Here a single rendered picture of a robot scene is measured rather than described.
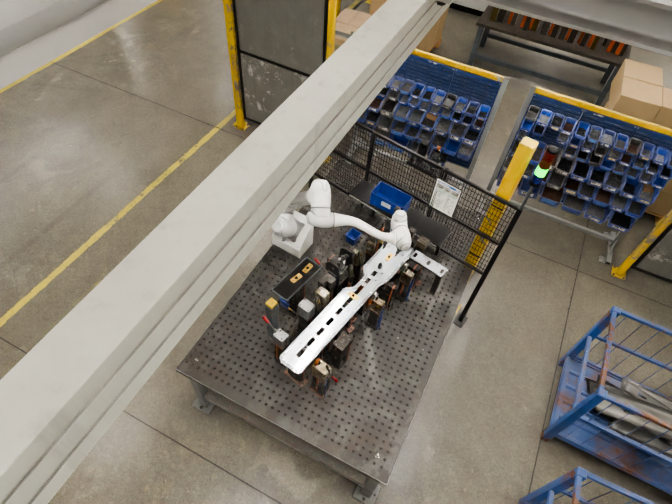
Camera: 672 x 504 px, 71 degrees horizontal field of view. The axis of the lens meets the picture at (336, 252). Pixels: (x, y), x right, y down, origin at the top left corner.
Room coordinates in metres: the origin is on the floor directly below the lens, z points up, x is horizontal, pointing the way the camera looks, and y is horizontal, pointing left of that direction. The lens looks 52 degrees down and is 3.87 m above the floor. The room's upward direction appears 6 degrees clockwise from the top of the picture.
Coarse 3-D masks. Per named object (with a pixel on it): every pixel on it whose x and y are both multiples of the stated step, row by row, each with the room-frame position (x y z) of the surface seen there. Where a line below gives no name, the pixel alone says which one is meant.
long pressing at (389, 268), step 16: (384, 256) 2.28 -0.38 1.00; (400, 256) 2.30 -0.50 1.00; (368, 272) 2.11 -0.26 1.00; (384, 272) 2.13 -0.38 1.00; (352, 288) 1.95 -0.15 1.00; (368, 288) 1.97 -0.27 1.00; (336, 304) 1.80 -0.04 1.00; (352, 304) 1.82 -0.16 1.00; (320, 320) 1.66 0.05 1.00; (336, 320) 1.67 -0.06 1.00; (304, 336) 1.52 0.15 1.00; (320, 336) 1.54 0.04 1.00; (288, 352) 1.39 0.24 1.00; (304, 352) 1.41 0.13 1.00; (304, 368) 1.30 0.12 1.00
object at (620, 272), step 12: (660, 228) 3.17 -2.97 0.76; (648, 240) 3.17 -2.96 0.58; (660, 240) 3.15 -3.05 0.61; (636, 252) 3.17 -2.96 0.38; (648, 252) 3.16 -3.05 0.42; (660, 252) 3.14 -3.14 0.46; (624, 264) 3.18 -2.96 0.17; (636, 264) 3.16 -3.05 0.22; (648, 264) 3.14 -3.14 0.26; (660, 264) 3.11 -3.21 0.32; (624, 276) 3.16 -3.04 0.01; (660, 276) 3.08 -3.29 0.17
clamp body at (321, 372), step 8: (320, 360) 1.33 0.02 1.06; (312, 368) 1.29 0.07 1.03; (320, 368) 1.28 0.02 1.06; (328, 368) 1.29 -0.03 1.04; (320, 376) 1.26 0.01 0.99; (328, 376) 1.27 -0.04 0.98; (312, 384) 1.28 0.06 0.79; (320, 384) 1.27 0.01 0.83; (328, 384) 1.29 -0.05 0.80; (320, 392) 1.24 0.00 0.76
